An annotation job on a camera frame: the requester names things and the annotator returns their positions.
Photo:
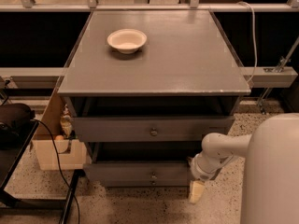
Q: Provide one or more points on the grey drawer cabinet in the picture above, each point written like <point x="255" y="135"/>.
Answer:
<point x="184" y="69"/>

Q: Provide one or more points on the white paper bowl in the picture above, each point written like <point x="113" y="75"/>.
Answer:
<point x="127" y="41"/>

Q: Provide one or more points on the cardboard box with items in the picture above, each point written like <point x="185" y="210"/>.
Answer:
<point x="52" y="149"/>

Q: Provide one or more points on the black pouch on table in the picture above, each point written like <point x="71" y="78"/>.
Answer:
<point x="12" y="118"/>

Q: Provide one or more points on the grey top drawer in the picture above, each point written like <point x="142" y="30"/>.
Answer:
<point x="149" y="129"/>

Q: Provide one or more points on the metal railing frame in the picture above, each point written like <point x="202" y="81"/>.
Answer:
<point x="29" y="78"/>

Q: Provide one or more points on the grey bottom drawer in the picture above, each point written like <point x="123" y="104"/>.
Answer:
<point x="146" y="183"/>

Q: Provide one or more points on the grey drawer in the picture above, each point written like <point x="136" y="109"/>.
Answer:
<point x="146" y="183"/>
<point x="149" y="129"/>
<point x="140" y="160"/>

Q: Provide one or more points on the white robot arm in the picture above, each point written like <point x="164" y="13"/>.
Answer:
<point x="270" y="191"/>

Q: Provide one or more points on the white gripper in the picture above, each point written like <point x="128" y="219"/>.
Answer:
<point x="197" y="174"/>

